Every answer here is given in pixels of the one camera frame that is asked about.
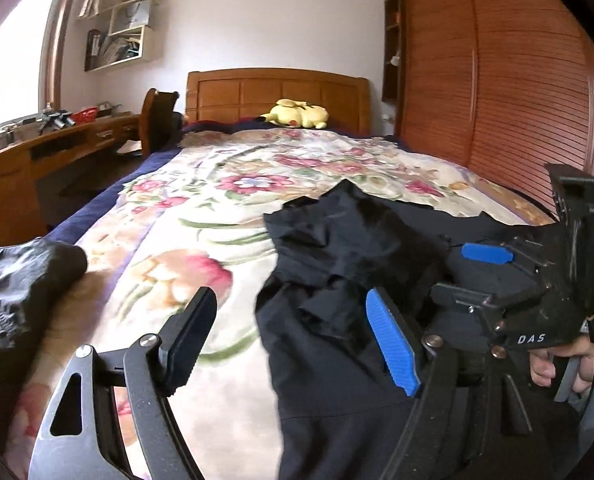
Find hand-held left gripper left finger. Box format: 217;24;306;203
27;286;219;480

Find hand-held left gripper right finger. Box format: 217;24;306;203
364;287;535;480

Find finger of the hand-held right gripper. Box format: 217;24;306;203
430;282;505;331
461;237;548;286

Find black pants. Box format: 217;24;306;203
254;179;582;480

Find person's right hand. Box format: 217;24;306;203
528;332;594;396

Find floral fleece blanket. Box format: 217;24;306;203
2;127;552;480

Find navy bed sheet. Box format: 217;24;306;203
47;119;403;233

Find black crinkled jacket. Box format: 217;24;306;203
0;237;89;378

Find wooden slatted wardrobe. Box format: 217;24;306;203
382;0;594;223

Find wooden chair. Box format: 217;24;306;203
140;88;184;157

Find yellow plush toy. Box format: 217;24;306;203
256;99;329;130

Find wooden desk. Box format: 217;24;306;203
0;111;145;253

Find wooden bed headboard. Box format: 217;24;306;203
186;69;370;136

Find black gadget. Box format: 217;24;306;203
38;106;76;132

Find window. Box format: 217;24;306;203
0;0;64;132

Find white wall shelf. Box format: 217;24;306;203
77;0;164;73

